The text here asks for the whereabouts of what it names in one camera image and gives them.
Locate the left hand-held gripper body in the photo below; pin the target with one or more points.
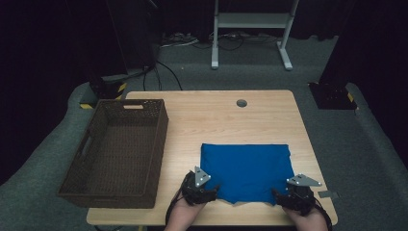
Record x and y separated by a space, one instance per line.
194 189

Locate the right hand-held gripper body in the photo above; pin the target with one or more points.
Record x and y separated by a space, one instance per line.
300 195

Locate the blue t-shirt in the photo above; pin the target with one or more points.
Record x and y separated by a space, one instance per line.
247 170

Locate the brown woven basket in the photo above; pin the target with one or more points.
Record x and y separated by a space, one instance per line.
122 154

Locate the person's left hand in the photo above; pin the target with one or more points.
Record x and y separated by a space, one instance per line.
184 215

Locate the person's right hand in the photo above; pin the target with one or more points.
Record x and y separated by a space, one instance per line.
309 221

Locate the grey tape strip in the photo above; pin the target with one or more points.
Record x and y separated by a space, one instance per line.
328 194

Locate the black stand base striped tape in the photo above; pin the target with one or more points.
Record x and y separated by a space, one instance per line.
107 91

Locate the dark upright column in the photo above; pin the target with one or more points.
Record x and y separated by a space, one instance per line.
134 32
348 38

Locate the white metal stand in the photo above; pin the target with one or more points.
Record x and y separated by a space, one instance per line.
250 20

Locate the black base plate yellow tape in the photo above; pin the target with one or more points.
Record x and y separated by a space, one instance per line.
332 96

